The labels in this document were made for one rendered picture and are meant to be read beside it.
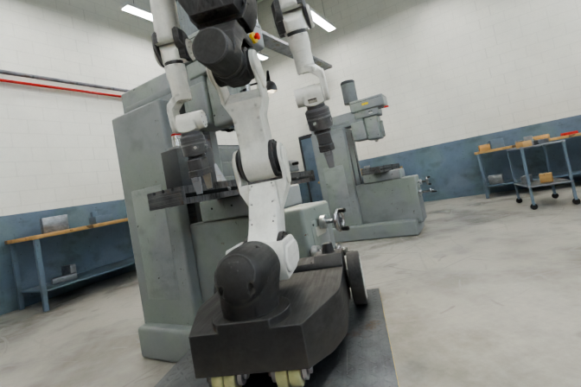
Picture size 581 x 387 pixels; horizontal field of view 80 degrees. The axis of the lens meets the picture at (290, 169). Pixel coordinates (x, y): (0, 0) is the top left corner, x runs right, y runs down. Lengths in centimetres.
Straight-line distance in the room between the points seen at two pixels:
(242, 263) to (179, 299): 142
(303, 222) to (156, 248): 102
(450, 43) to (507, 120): 197
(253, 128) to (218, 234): 94
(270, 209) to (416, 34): 769
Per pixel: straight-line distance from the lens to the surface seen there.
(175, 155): 169
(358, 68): 883
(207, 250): 213
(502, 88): 819
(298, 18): 124
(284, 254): 104
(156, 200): 167
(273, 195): 122
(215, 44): 108
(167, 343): 239
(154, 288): 245
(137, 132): 239
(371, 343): 115
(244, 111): 125
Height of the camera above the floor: 89
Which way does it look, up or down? 3 degrees up
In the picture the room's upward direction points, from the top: 11 degrees counter-clockwise
